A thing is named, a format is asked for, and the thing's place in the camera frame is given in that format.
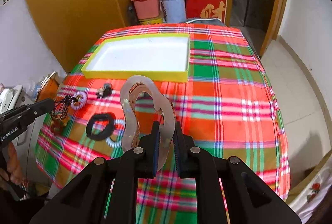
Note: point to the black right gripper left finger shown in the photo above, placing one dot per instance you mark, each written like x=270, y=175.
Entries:
x=138, y=163

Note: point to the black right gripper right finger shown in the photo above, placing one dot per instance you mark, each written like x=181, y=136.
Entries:
x=195, y=162

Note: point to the translucent beige hair claw clip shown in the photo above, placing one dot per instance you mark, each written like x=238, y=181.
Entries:
x=143, y=103

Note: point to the red gold beaded ornament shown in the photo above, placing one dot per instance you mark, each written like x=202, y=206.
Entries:
x=59, y=114

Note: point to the black fabric scrunchie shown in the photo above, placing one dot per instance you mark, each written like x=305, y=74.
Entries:
x=100, y=126

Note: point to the small black hair clip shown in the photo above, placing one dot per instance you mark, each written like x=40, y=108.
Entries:
x=104, y=91

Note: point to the person's left hand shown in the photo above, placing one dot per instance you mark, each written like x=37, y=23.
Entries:
x=13, y=167

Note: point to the orange wooden stool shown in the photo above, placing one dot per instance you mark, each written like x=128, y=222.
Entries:
x=49, y=87

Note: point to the yellow shallow tray box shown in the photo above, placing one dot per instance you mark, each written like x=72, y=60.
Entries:
x=158, y=56

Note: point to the floral white bedding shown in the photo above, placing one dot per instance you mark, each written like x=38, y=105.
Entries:
x=311, y=198

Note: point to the light blue cylindrical bin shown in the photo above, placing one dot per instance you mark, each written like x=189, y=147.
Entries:
x=175, y=11

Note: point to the pink plastic bin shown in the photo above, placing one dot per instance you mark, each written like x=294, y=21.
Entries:
x=146, y=9

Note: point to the red gift box gold character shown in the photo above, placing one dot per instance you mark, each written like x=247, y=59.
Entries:
x=206, y=9

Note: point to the wooden door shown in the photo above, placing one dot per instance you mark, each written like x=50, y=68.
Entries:
x=275, y=21

